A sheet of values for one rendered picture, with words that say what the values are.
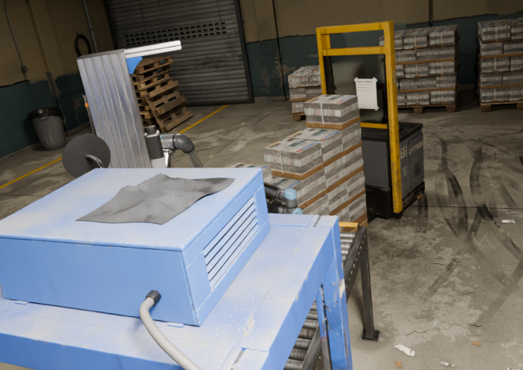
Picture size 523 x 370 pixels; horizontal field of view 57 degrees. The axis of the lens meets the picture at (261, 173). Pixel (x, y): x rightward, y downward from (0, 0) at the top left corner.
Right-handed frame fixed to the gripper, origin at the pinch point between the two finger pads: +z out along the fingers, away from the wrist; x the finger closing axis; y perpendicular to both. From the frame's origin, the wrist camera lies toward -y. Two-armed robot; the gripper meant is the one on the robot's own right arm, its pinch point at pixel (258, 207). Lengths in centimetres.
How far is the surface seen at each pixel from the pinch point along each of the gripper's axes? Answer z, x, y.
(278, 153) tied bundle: 25, -55, 19
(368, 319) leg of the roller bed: -74, -10, -70
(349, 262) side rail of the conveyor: -87, 26, -5
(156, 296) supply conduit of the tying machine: -134, 168, 77
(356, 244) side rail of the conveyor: -80, 7, -5
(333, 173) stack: 4, -96, -11
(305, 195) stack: 4, -56, -15
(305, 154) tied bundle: 4, -62, 17
